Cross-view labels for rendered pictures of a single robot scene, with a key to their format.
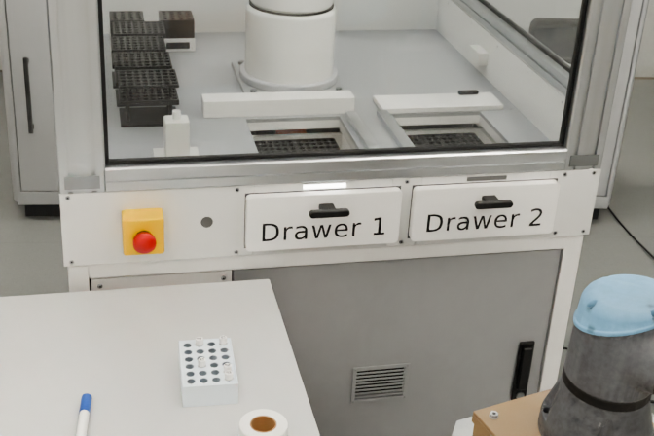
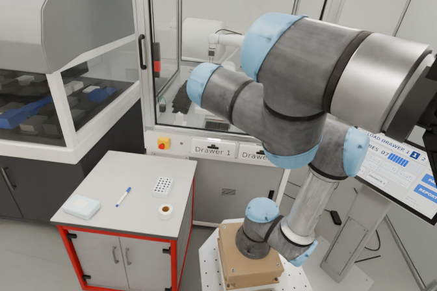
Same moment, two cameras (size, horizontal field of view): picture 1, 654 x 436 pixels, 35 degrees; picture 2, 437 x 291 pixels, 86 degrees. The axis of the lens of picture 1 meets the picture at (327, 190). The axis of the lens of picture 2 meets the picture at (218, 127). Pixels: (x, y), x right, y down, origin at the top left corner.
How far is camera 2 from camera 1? 58 cm
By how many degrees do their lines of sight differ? 15
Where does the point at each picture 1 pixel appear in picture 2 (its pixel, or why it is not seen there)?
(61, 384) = (127, 182)
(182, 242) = (175, 147)
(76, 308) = (144, 159)
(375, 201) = (227, 146)
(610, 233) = not seen: hidden behind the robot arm
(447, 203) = (248, 150)
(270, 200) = (198, 141)
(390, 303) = (232, 173)
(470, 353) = (255, 189)
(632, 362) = (257, 230)
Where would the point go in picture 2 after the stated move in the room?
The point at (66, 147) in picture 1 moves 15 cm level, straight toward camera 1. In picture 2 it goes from (145, 118) to (136, 130)
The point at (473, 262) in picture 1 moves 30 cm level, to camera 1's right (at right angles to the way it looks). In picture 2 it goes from (257, 166) to (301, 178)
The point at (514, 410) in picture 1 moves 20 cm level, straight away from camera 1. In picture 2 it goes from (231, 227) to (250, 199)
